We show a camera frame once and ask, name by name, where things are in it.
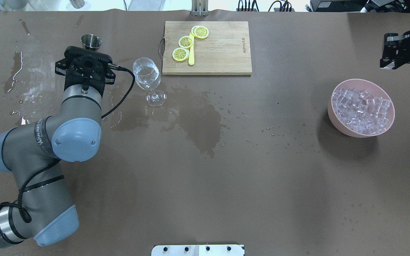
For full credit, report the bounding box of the yellow plastic knife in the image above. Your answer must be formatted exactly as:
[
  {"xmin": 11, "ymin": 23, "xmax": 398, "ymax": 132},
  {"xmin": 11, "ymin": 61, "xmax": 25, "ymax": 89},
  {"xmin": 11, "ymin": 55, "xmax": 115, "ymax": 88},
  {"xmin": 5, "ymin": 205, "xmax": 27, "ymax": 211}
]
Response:
[{"xmin": 188, "ymin": 32, "xmax": 195, "ymax": 66}]

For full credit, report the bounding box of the pink bowl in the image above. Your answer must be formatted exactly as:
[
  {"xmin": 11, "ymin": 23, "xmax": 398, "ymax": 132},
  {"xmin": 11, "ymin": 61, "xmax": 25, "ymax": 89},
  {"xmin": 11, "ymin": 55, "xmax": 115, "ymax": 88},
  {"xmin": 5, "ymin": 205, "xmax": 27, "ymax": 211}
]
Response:
[{"xmin": 328, "ymin": 79, "xmax": 395, "ymax": 138}]

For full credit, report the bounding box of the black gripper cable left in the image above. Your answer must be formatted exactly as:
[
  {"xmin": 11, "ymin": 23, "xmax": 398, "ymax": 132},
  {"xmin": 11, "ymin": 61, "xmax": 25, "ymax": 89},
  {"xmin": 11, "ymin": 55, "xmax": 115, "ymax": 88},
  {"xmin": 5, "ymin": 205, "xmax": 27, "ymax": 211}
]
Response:
[{"xmin": 0, "ymin": 63, "xmax": 136, "ymax": 224}]

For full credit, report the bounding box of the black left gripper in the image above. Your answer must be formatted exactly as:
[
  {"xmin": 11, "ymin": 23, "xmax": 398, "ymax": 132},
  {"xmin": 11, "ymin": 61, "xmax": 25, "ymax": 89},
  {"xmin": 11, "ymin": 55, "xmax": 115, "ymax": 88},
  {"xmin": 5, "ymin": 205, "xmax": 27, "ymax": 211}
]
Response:
[{"xmin": 55, "ymin": 46, "xmax": 116, "ymax": 96}]

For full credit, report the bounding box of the lemon slice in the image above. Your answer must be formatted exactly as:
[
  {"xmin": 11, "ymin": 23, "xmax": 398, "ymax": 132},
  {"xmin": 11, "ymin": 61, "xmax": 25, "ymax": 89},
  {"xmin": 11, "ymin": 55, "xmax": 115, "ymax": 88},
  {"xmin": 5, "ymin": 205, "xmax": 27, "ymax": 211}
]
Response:
[
  {"xmin": 191, "ymin": 25, "xmax": 210, "ymax": 39},
  {"xmin": 178, "ymin": 35, "xmax": 195, "ymax": 49},
  {"xmin": 172, "ymin": 47, "xmax": 189, "ymax": 62}
]

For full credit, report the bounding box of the lemon slice near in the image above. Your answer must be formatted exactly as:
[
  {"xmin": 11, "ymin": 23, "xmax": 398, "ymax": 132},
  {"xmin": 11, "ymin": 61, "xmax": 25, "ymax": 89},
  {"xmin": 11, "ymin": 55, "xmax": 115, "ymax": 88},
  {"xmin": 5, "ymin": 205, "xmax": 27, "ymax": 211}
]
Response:
[{"xmin": 191, "ymin": 25, "xmax": 210, "ymax": 39}]

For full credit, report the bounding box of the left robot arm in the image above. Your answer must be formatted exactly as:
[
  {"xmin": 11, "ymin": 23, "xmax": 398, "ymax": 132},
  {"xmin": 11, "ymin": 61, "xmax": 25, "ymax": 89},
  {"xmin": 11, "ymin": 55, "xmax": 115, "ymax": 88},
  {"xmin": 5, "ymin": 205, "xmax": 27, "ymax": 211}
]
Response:
[{"xmin": 0, "ymin": 46, "xmax": 116, "ymax": 249}]

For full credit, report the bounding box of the lemon slice far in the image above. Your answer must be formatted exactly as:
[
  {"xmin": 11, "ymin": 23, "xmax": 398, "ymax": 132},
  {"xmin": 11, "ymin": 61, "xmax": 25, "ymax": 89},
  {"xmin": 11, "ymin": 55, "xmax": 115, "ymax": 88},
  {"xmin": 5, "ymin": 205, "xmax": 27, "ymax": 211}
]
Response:
[{"xmin": 172, "ymin": 47, "xmax": 189, "ymax": 62}]

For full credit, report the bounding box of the clear ice cubes pile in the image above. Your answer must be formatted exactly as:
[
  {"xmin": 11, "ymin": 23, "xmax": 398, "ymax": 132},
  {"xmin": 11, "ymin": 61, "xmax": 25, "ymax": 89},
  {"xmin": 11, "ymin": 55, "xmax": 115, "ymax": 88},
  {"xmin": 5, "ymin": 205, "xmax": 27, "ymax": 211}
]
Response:
[{"xmin": 331, "ymin": 87, "xmax": 393, "ymax": 136}]

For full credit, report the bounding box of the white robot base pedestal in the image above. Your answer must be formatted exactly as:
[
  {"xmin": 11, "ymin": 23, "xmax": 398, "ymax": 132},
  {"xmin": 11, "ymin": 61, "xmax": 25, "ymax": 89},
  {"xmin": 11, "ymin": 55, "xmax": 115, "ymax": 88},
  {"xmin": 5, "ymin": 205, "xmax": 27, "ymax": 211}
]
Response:
[{"xmin": 151, "ymin": 244, "xmax": 246, "ymax": 256}]

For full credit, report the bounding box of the bamboo cutting board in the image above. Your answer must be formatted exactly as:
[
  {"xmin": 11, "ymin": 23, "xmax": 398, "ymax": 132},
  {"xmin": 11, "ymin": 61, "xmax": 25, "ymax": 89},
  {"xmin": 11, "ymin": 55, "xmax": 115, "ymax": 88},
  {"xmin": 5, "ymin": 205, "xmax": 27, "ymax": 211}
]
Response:
[{"xmin": 162, "ymin": 21, "xmax": 252, "ymax": 75}]

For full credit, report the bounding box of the steel jigger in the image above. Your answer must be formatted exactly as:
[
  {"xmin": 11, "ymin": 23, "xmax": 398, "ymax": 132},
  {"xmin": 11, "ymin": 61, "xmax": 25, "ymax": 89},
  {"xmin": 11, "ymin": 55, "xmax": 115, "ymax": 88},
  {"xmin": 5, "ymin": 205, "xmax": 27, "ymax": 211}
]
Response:
[{"xmin": 81, "ymin": 34, "xmax": 102, "ymax": 51}]

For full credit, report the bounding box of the lemon slice middle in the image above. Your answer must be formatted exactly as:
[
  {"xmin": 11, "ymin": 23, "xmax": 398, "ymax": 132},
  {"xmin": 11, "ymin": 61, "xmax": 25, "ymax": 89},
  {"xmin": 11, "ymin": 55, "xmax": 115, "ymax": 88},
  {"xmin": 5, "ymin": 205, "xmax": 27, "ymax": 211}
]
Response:
[{"xmin": 178, "ymin": 35, "xmax": 195, "ymax": 49}]

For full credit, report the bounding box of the clear wine glass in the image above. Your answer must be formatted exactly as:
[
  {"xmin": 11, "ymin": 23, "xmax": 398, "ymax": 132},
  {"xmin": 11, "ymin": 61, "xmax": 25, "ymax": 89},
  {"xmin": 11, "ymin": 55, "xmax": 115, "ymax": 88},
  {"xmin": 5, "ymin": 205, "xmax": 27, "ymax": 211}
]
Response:
[{"xmin": 132, "ymin": 57, "xmax": 167, "ymax": 107}]

